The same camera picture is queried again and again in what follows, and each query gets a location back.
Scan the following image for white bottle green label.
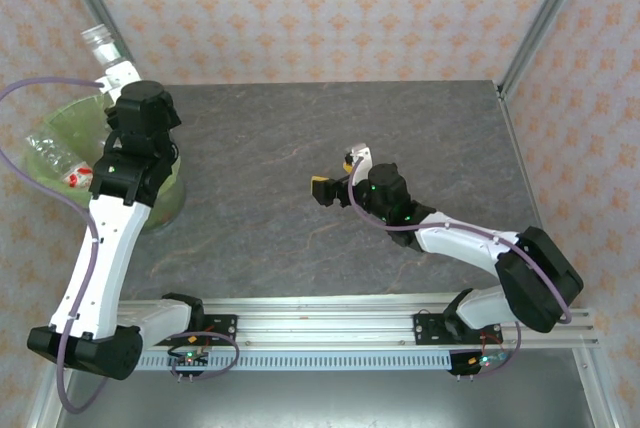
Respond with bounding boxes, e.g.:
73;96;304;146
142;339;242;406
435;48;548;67
79;23;132;74

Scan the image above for clear crinkled bottle red label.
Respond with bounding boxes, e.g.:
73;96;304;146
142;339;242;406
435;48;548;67
24;132;96;189

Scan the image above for green translucent bin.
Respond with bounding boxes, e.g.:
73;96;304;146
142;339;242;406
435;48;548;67
24;95;187;233

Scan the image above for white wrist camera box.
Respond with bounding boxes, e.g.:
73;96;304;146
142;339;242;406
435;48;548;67
348;143;375;175
98;61;143;95

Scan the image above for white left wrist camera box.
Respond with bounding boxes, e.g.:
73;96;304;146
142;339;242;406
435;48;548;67
98;61;143;95

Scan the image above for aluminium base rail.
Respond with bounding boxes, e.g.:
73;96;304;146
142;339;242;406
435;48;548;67
52;295;601;349

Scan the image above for grey metal panel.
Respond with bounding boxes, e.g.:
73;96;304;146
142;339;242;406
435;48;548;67
54;370;596;428

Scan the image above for aluminium side rail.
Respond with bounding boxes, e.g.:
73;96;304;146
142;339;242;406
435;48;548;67
496;81;571;308

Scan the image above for aluminium frame bar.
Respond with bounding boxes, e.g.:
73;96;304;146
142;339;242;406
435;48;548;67
572;347;619;428
27;347;76;428

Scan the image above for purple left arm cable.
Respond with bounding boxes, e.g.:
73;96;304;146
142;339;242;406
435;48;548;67
0;76;240;414

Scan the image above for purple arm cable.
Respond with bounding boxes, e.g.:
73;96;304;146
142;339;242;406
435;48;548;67
347;155;574;379
0;76;240;414

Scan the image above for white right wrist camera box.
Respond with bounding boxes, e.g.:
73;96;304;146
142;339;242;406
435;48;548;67
348;143;375;175

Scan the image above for small controller board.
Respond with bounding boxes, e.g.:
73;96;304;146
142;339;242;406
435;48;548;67
449;350;511;377
167;345;211;369

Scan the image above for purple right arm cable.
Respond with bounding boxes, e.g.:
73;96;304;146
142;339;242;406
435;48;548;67
347;155;574;379

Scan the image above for white slotted cable duct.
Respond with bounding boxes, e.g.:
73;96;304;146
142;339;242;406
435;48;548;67
134;350;454;372

